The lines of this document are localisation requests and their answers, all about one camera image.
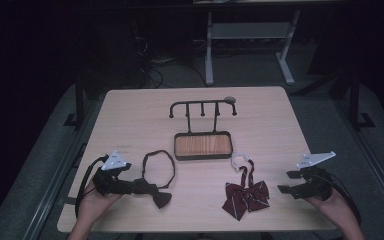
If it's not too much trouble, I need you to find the person's left hand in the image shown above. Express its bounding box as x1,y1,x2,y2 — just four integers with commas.
79,185,122,228

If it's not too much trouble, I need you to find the person's right hand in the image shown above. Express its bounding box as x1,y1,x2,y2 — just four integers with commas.
304,189,353,228

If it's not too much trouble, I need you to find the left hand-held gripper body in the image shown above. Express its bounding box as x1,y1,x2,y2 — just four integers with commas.
92,149,133,198

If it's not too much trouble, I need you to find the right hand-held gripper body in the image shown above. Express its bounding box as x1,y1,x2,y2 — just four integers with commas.
295,151,337,201

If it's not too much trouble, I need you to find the black hook rack wooden tray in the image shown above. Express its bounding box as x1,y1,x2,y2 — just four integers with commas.
168,96,238,162

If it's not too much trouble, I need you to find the white metal desk frame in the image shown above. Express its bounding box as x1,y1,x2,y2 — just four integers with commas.
204,9,302,87

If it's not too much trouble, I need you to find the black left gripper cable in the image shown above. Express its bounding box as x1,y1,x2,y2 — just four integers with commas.
74,154,110,219

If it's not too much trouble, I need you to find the dark red striped bow tie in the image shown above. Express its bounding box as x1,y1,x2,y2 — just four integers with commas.
221,153,271,222

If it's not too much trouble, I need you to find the black bow tie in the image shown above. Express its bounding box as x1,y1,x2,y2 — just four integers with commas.
133,149,177,210

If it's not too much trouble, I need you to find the black metal stand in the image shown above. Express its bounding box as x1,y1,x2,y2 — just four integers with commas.
345,71,377,132
63,74,88,132

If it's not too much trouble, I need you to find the bundle of black floor cables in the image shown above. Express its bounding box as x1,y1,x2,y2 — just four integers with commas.
131,19,208,89

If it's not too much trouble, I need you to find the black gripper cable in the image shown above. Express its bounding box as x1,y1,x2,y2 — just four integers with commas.
74,154,110,219
323,171,363,226

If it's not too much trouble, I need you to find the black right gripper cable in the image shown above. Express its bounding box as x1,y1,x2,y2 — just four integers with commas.
323,171,363,226

